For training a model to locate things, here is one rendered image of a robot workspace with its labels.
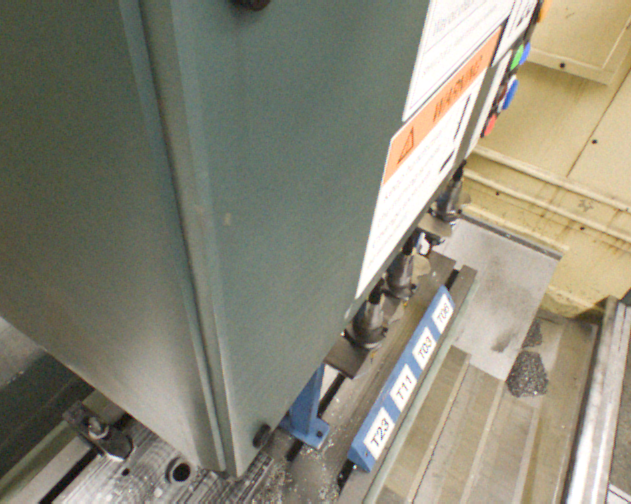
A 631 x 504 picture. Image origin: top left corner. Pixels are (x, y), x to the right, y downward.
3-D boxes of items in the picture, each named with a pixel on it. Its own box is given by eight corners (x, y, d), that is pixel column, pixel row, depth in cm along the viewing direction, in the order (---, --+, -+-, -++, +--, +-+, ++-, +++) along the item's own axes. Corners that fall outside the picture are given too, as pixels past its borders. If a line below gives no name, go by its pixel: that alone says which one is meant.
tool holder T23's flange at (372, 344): (352, 311, 72) (354, 302, 70) (389, 326, 70) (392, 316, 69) (338, 343, 68) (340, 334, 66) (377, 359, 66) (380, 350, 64)
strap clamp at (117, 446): (146, 465, 82) (127, 432, 71) (132, 482, 80) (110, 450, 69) (95, 425, 86) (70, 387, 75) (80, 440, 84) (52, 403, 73)
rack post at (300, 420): (331, 428, 89) (352, 347, 68) (317, 452, 86) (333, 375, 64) (289, 401, 92) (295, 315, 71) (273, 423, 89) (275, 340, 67)
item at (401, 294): (391, 267, 79) (394, 257, 77) (420, 287, 76) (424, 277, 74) (369, 288, 75) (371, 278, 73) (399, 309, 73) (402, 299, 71)
